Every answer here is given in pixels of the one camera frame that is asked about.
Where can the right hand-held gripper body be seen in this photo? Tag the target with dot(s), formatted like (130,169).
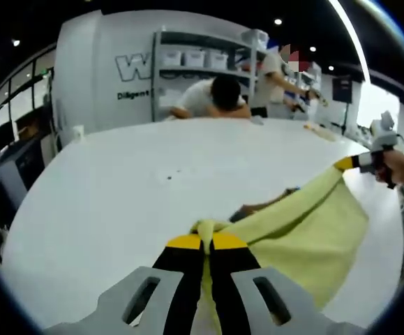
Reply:
(388,139)

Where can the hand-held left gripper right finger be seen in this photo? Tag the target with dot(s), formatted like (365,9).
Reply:
(299,314)

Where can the yellow grey blue garment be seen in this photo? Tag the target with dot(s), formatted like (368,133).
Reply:
(292,251)

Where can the black sign board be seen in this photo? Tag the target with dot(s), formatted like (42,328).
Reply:
(342,90)

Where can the white storage bin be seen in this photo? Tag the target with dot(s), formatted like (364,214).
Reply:
(217,60)
(194,58)
(172,58)

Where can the white cup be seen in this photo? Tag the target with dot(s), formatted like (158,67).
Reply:
(78,133)

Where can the white crumpled tissue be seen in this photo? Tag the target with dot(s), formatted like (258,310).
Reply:
(258,121)

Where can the beige cloth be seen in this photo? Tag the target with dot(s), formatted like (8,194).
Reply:
(322,132)

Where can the black tripod stand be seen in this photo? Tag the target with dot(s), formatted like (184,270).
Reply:
(344,118)

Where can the dark cabinet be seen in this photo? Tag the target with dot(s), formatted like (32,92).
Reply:
(23,164)

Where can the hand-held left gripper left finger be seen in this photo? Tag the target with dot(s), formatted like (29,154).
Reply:
(118,314)

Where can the white plastic-wrapped bundle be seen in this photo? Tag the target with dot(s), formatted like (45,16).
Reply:
(254,38)

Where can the metal shelf rack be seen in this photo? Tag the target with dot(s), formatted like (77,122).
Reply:
(201,71)

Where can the small computer monitor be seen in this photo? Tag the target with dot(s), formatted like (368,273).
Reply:
(3,136)

